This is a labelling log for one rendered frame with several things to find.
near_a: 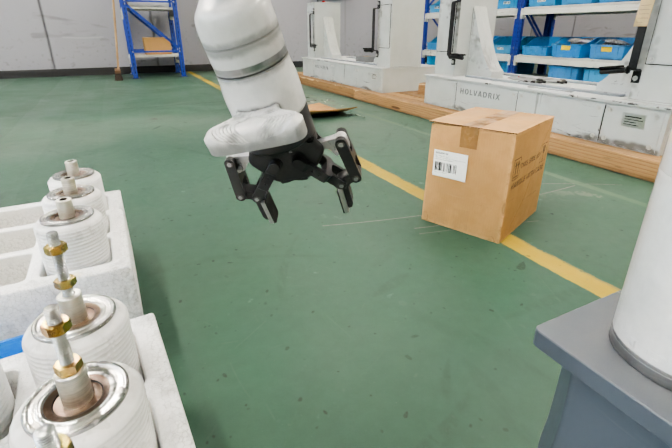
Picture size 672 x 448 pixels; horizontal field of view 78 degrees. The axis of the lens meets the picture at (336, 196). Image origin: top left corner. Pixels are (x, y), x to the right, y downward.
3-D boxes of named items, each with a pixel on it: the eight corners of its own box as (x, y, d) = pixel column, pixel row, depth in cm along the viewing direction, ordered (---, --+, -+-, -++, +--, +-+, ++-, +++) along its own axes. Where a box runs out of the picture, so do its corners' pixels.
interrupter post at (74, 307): (81, 328, 42) (73, 301, 41) (57, 328, 42) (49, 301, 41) (94, 313, 44) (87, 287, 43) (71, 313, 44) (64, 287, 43)
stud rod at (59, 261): (64, 302, 42) (44, 235, 39) (64, 297, 42) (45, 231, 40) (75, 299, 42) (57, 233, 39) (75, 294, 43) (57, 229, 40)
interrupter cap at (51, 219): (94, 205, 72) (93, 202, 71) (94, 222, 65) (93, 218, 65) (42, 214, 68) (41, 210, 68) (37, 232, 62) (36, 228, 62)
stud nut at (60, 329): (61, 339, 30) (58, 330, 30) (37, 339, 30) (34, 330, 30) (76, 321, 32) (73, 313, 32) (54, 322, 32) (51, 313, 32)
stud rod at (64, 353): (77, 390, 33) (52, 311, 30) (64, 390, 33) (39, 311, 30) (84, 380, 34) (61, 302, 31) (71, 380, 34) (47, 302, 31)
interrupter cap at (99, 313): (92, 346, 40) (90, 340, 39) (13, 346, 40) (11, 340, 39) (129, 299, 47) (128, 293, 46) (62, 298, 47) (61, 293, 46)
